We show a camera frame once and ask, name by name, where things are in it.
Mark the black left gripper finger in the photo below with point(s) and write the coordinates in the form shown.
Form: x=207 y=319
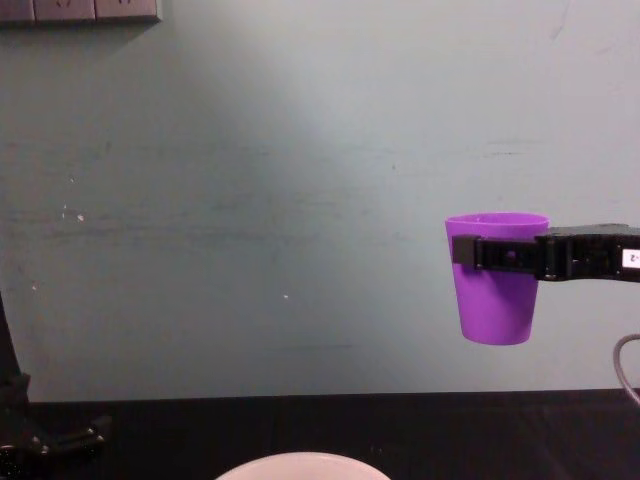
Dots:
x=7 y=350
x=75 y=440

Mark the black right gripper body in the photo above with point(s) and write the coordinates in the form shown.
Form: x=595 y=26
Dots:
x=590 y=255

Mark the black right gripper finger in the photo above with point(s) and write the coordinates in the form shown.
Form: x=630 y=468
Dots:
x=500 y=255

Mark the purple plastic cup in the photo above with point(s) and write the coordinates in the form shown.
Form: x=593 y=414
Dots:
x=495 y=310

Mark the black table cloth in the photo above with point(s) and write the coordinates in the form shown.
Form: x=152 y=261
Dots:
x=400 y=430

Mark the white round bowl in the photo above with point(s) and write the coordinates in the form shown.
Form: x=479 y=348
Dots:
x=305 y=469

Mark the grey wall socket panel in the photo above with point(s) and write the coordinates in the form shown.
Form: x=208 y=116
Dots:
x=80 y=10

